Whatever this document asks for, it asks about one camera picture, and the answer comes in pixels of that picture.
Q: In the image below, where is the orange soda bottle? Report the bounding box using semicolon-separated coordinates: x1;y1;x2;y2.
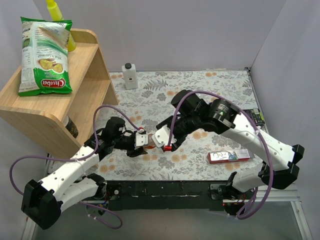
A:
144;133;157;150

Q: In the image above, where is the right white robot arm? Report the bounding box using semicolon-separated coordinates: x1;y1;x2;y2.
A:
151;89;305;199

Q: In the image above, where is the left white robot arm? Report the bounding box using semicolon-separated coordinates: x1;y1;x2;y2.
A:
21;117;149;230

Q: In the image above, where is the white square bottle black cap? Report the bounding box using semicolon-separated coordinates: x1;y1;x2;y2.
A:
122;62;139;90

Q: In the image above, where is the yellow spray bottle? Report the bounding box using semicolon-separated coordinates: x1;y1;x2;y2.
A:
46;0;76;52

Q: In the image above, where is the floral table mat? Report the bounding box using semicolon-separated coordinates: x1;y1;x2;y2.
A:
88;70;261;181

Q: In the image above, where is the dark jar under shelf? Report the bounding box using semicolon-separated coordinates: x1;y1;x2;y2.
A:
62;115;79;138

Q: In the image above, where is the red white toothpaste box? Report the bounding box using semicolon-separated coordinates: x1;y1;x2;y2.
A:
207;149;251;164

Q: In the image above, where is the black green box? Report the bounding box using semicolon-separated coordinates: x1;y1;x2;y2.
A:
243;108;266;126

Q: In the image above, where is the wooden shelf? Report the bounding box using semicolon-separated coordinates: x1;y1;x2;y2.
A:
0;28;119;159

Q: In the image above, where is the green chips bag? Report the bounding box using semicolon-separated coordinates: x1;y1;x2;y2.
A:
18;17;73;97

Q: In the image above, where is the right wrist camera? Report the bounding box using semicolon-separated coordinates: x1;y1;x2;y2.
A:
151;125;177;152

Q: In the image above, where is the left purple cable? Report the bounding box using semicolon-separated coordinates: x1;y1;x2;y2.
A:
9;104;143;230

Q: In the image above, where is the purple cable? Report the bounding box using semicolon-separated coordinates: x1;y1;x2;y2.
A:
9;104;143;230
167;90;275;220

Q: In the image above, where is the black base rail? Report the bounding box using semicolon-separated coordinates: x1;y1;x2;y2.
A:
82;178;258;213

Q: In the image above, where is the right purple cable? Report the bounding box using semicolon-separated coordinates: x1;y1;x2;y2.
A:
167;90;275;220

